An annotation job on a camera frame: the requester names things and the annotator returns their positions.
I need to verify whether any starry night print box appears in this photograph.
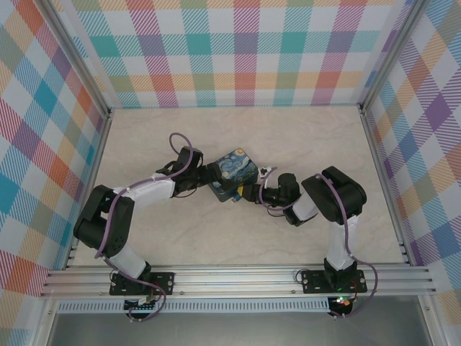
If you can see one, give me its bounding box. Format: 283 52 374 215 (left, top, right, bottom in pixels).
208 146 259 203

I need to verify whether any grey metal panel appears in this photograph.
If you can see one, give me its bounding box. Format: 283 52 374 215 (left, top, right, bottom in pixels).
46 311 433 346

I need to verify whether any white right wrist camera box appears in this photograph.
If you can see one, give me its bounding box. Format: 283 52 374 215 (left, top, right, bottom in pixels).
258 165 277 188

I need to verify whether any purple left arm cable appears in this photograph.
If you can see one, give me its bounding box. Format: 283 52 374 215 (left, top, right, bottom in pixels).
94 132 202 324

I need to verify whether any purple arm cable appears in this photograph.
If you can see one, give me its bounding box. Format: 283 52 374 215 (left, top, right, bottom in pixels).
259 166 379 320
94 132 202 324

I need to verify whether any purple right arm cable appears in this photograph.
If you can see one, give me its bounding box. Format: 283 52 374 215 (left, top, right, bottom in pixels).
259 166 379 320

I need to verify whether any long aluminium mounting rail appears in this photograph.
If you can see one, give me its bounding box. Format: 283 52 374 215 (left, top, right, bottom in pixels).
39 265 437 298

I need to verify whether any aluminium left side rail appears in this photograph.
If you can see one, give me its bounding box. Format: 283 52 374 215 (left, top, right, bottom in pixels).
63 107 115 271

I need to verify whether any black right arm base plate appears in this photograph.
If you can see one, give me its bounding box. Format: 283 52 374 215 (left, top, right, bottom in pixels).
300 269 367 295

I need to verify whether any aluminium right side rail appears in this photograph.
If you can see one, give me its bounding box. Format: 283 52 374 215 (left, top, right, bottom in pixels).
358 102 413 267

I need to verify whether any white slotted cable duct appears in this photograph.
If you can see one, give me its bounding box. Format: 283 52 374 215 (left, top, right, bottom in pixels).
57 297 331 314

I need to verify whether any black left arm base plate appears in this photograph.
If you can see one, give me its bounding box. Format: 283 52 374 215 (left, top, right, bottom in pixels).
109 272 176 296

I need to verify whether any aluminium left frame post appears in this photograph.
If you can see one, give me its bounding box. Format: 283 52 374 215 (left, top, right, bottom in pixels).
34 0 115 118

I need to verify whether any aluminium frame post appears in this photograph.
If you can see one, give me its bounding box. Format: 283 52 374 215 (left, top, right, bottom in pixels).
34 0 115 118
358 0 429 112

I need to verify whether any aluminium right frame post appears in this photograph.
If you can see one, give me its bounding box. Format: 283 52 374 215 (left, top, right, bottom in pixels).
358 0 429 112

